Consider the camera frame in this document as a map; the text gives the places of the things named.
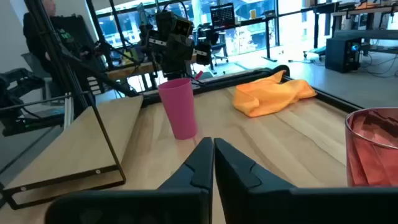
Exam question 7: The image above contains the grey chair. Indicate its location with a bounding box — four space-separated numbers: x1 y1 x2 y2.
21 52 54 101

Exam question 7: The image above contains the long desk with black legs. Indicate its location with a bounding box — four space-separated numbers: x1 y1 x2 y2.
313 1 398 54

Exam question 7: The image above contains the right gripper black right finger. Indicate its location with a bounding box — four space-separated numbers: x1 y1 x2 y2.
214 138 398 224

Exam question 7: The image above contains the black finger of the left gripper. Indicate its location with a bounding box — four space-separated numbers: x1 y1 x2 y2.
139 24 168 54
193 42 213 66

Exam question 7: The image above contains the dark monitor on standing desk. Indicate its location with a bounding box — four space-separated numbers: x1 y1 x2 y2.
210 2 236 29

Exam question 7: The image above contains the person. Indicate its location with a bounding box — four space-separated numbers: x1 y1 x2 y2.
22 0 106 97

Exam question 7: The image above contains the black computer tower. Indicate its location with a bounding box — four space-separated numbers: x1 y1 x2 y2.
325 37 363 74

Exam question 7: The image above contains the red patterned glass tumbler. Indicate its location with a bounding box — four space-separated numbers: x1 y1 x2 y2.
345 107 398 187

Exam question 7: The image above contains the black office chair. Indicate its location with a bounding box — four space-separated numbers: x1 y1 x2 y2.
198 27 229 75

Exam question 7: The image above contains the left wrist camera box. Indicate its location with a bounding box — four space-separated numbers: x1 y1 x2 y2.
155 11 194 37

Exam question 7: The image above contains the pink plastic cup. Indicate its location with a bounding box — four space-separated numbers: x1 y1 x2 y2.
157 78 198 141

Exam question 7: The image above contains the black metal table frame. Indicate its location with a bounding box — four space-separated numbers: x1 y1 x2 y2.
24 0 363 125

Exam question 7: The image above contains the black standing desk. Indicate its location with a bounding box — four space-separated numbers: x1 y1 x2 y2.
198 11 278 63

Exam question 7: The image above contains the orange cloth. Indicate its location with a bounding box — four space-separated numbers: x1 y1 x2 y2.
233 70 318 118

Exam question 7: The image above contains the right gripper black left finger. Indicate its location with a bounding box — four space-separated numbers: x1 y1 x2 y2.
45 138 215 224

